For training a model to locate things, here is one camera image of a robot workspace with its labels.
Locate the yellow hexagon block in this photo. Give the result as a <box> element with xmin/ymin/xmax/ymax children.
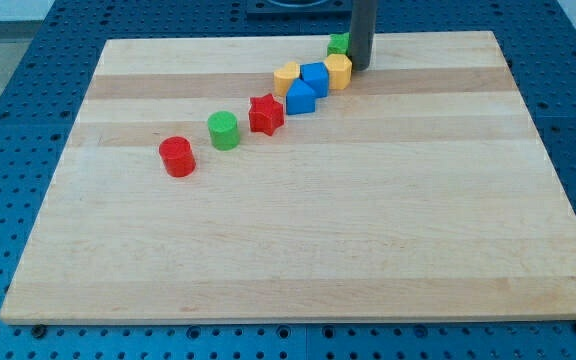
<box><xmin>324</xmin><ymin>54</ymin><xmax>352</xmax><ymax>90</ymax></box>

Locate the wooden board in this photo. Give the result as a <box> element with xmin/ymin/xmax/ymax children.
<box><xmin>0</xmin><ymin>31</ymin><xmax>576</xmax><ymax>325</ymax></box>

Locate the red star block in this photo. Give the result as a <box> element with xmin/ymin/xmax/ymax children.
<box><xmin>248</xmin><ymin>93</ymin><xmax>285</xmax><ymax>136</ymax></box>

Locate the blue triangular block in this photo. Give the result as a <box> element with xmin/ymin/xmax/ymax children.
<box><xmin>285</xmin><ymin>79</ymin><xmax>316</xmax><ymax>115</ymax></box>

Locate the green cylinder block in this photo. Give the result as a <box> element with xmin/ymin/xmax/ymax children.
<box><xmin>207</xmin><ymin>111</ymin><xmax>240</xmax><ymax>151</ymax></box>

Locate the yellow heart block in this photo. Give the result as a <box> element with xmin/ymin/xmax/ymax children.
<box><xmin>273</xmin><ymin>61</ymin><xmax>301</xmax><ymax>97</ymax></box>

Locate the blue cube block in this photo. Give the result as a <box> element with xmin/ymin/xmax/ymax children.
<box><xmin>300</xmin><ymin>62</ymin><xmax>329</xmax><ymax>98</ymax></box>

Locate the red cylinder block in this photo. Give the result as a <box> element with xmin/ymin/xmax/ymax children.
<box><xmin>158</xmin><ymin>136</ymin><xmax>196</xmax><ymax>177</ymax></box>

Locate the green star block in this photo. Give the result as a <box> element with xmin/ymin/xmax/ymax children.
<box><xmin>327</xmin><ymin>32</ymin><xmax>349</xmax><ymax>55</ymax></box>

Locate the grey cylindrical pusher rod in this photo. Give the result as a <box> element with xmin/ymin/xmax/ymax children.
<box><xmin>348</xmin><ymin>0</ymin><xmax>378</xmax><ymax>71</ymax></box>

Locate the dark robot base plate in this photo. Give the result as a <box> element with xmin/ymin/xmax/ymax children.
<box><xmin>243</xmin><ymin>0</ymin><xmax>352</xmax><ymax>17</ymax></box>

